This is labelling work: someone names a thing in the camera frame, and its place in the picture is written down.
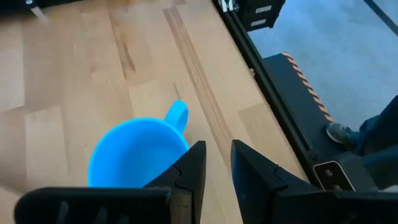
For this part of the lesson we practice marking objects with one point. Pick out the person's shoe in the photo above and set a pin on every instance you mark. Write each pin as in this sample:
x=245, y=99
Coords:
x=339, y=133

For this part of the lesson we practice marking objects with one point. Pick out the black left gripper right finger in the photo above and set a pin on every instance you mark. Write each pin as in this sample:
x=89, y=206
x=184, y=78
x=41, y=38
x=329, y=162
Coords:
x=255, y=180

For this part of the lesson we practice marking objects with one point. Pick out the blue plastic mug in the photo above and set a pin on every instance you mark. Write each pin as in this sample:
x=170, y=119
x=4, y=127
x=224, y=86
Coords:
x=133, y=149

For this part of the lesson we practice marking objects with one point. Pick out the black table edge rail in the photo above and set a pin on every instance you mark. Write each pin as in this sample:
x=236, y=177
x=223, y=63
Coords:
x=264, y=84

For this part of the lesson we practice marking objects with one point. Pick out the person's leg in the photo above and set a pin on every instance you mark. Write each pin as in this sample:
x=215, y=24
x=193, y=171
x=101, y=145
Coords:
x=381, y=137

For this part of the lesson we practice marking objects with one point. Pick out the black box with labels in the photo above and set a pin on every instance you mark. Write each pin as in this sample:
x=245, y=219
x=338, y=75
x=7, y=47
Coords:
x=262, y=12

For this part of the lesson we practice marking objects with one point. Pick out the black platform orange striped edge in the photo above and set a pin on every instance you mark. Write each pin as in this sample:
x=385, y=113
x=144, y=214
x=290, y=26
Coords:
x=298, y=105

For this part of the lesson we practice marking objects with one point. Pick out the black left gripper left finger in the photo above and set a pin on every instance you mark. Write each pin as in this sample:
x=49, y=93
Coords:
x=186, y=174

